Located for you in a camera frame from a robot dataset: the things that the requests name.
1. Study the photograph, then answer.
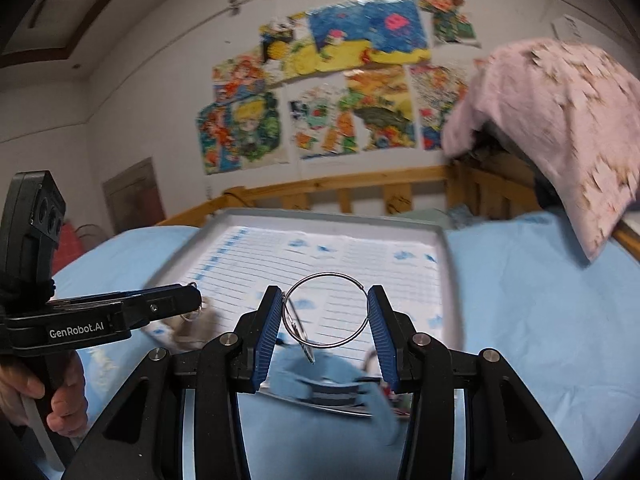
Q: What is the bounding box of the wooden bed frame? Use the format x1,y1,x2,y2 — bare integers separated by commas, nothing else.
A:
155,162,640,261

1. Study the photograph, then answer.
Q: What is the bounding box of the wire fan guard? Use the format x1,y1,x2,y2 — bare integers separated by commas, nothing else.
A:
75,224,110,252

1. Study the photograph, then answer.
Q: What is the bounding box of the grey cardboard box lid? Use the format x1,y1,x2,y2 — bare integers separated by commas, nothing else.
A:
141,208,467,418

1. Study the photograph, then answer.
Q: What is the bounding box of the pink floral cloth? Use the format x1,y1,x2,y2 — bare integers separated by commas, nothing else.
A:
442,37,640,263

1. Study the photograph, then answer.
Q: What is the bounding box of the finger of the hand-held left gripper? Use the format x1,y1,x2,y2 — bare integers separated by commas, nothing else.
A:
120,284,203,333

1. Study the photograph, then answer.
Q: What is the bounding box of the light blue printed blanket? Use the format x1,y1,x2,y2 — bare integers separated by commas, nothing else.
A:
45,210,640,480

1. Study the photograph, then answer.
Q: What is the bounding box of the person's left hand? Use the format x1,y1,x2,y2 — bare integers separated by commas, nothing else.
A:
0,352,86,431

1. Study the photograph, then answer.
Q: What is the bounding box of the group of colourful wall drawings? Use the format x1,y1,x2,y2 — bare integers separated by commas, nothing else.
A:
196,0,483,176

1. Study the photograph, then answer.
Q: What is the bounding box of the red checked cloth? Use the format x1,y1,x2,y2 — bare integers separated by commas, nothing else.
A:
52,220,77,273

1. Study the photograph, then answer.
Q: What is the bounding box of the brown wall cabinet door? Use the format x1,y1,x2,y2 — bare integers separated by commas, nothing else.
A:
102,157,167,235

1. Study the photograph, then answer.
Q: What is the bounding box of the white air conditioner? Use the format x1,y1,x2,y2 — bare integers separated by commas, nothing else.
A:
550,14,586,43

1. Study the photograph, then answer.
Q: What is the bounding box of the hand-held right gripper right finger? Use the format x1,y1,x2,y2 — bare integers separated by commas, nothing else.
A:
367,285,583,480

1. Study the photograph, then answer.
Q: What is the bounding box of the silver metal ring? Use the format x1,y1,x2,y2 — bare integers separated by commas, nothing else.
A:
282,294,317,365
284,272,372,348

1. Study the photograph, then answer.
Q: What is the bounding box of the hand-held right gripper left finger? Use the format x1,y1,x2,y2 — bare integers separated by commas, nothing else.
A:
62,285,283,480

